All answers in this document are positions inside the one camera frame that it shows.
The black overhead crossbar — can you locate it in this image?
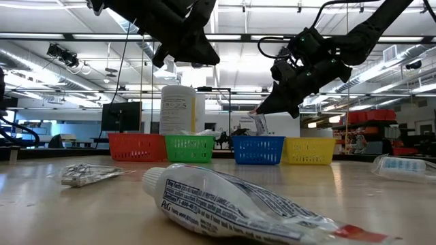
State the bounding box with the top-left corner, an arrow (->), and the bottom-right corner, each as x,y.
0,32 -> 436,44

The black ceiling spotlight cluster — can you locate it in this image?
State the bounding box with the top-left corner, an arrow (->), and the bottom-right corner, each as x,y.
46,43 -> 80,68

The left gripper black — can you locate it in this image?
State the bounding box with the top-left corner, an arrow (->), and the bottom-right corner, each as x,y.
136,0 -> 221,66

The shelf with red bins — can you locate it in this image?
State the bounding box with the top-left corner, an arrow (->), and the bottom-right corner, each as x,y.
332,108 -> 420,157

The black computer monitor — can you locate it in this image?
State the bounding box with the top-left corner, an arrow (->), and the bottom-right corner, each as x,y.
101,101 -> 142,133

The green plastic basket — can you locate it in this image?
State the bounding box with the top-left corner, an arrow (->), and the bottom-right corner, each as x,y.
164,135 -> 215,163

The blue plastic basket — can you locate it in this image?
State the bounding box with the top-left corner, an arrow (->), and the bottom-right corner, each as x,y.
230,135 -> 286,166

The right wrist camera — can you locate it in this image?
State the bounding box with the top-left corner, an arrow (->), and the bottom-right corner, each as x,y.
270,59 -> 297,82

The thin black hanging cable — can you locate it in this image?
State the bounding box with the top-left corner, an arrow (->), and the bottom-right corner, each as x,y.
95,20 -> 134,149

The white wipes canister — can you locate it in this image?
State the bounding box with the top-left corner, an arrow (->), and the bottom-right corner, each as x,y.
159,84 -> 198,136

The black left arm hose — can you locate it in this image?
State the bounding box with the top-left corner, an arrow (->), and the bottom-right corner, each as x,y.
0,115 -> 41,147

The dark office chair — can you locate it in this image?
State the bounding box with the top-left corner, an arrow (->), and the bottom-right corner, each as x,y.
47,133 -> 65,149

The red plastic basket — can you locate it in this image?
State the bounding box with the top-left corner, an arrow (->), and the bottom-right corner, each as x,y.
108,133 -> 168,163

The yellow plastic basket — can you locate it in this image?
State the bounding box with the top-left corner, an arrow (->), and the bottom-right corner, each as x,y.
281,137 -> 338,166

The white travel toothpaste tube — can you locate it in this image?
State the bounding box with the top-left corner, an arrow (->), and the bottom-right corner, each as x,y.
141,163 -> 403,245
250,108 -> 270,137

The blue white toothbrush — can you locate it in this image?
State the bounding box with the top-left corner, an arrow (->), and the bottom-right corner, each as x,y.
370,154 -> 436,184

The clear silver packet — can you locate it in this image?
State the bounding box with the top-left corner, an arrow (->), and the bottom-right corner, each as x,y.
60,163 -> 136,188

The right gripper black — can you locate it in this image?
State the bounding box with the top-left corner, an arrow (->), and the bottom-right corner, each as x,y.
255,29 -> 354,119

